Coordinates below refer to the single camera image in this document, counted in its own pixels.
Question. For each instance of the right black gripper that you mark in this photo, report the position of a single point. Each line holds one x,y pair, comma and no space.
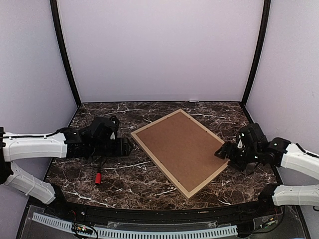
225,148

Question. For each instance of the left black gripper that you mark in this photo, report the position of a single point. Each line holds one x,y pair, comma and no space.
122,149

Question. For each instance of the left black corner post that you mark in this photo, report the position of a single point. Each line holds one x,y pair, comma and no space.
63,51

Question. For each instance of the black corner post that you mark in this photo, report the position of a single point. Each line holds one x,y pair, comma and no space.
258,52
63,51

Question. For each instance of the black front rail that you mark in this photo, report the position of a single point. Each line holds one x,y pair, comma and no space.
237,214

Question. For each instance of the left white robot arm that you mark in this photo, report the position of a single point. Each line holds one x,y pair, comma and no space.
59,144

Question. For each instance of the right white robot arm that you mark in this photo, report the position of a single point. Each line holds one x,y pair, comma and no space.
283,153

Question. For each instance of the small circuit board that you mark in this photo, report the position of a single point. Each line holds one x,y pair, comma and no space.
81,230

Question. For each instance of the right black corner post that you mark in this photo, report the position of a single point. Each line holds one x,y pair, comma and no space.
258,52

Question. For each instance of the white slotted cable duct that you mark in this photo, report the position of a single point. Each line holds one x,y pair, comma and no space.
139,231

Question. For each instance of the red handled screwdriver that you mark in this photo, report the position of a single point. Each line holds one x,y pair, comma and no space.
98,177

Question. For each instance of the wooden picture frame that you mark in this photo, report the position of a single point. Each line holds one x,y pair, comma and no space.
183,149

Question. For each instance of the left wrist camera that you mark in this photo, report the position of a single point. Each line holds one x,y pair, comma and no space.
114,126

